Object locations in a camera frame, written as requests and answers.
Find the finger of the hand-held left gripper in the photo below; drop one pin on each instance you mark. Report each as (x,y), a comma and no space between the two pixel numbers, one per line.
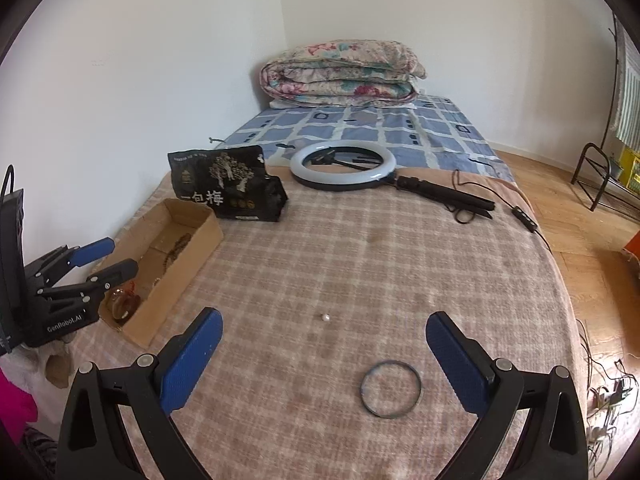
(117,271)
(92,249)

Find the pink cloth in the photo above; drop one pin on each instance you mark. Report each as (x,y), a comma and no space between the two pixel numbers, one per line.
(15,402)

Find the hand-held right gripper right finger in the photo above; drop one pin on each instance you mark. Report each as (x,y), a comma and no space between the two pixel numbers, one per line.
(452,360)

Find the blue checked bedsheet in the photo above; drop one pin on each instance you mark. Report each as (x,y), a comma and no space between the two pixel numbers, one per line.
(400,130)

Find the folded floral quilt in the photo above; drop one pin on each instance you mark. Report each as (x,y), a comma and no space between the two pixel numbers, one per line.
(340,70)

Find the white power strip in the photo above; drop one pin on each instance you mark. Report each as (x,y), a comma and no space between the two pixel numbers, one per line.
(607,400)

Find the black metal clothes rack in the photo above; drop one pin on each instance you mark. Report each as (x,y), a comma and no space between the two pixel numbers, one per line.
(592,175)

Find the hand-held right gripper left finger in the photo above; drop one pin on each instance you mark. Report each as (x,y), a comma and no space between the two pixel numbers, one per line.
(192,360)

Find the striped grey towel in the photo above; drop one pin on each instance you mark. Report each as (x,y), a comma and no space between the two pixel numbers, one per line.
(630,95)

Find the beige plaid blanket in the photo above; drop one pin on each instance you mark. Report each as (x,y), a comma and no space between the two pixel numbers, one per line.
(350,260)

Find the brown cardboard piece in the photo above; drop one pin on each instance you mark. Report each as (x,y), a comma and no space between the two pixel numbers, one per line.
(57,369)

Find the black snack bag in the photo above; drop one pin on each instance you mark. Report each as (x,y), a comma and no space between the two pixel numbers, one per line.
(225,185)

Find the yellow plastic crate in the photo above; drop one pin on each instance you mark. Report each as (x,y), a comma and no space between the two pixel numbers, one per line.
(632,167)

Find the dark patterned mat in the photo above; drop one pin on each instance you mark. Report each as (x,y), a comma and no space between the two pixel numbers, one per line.
(42,455)

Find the brown cardboard box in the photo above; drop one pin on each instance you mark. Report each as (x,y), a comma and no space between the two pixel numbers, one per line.
(165,305)

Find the dark thin bangle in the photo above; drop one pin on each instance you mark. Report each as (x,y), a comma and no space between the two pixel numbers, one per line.
(362,390)

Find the orange cloth covered table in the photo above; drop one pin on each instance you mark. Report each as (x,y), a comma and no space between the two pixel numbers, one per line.
(634,252)

